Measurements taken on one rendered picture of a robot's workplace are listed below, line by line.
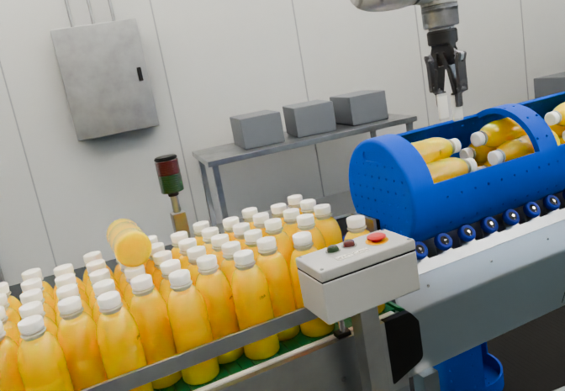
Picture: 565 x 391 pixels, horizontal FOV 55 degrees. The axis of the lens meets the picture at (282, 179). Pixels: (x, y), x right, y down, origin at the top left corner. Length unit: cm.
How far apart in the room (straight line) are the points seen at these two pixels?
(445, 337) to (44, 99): 362
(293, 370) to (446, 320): 49
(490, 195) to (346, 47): 362
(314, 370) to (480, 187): 60
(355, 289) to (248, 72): 375
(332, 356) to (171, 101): 356
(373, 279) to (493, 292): 58
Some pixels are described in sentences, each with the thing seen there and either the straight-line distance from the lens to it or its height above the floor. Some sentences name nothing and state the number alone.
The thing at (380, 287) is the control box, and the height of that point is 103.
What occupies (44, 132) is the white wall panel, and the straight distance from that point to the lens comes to 450.
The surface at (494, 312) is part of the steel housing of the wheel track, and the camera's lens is 158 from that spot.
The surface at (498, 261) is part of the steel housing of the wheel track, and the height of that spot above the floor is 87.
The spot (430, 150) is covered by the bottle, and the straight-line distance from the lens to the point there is 142.
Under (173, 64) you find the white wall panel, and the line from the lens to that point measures 450.
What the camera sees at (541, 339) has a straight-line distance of 261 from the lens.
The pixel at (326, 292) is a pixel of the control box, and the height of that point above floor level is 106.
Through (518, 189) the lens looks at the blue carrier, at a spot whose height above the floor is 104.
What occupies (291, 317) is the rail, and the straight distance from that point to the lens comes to 109.
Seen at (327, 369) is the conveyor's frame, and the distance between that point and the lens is 115.
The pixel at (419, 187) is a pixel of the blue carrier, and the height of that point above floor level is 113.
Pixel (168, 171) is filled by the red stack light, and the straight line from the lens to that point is 150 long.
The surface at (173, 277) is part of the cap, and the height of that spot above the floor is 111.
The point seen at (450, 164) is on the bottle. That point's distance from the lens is 140.
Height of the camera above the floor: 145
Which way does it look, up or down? 12 degrees down
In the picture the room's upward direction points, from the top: 10 degrees counter-clockwise
